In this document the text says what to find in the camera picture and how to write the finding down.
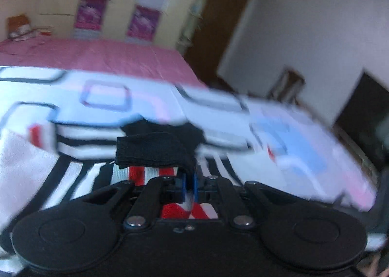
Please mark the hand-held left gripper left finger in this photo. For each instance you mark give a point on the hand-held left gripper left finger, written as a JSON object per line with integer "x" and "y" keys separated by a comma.
{"x": 182, "y": 186}

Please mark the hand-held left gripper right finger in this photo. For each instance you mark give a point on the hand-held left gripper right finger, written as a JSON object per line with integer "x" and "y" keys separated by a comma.
{"x": 195, "y": 188}

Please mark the striped black white red sweater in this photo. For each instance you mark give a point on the striped black white red sweater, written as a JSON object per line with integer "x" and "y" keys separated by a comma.
{"x": 76, "y": 144}

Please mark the light blue patterned bed sheet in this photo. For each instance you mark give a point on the light blue patterned bed sheet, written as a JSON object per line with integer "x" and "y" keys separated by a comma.
{"x": 212, "y": 109}

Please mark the brown wooden chair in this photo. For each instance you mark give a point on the brown wooden chair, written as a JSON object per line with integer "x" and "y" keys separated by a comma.
{"x": 287, "y": 85}

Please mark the pink bedspread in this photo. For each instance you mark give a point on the pink bedspread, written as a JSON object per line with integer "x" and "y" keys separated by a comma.
{"x": 106, "y": 55}

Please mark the brown wooden door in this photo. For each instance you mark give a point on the brown wooden door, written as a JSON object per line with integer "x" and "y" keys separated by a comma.
{"x": 218, "y": 21}

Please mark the black television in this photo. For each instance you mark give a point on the black television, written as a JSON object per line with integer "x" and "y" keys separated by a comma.
{"x": 364, "y": 112}

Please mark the items on bed corner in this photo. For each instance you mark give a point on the items on bed corner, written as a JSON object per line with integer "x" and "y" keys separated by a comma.
{"x": 19, "y": 26}

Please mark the white wall shelf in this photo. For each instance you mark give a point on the white wall shelf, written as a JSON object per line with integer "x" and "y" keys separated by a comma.
{"x": 194, "y": 15}

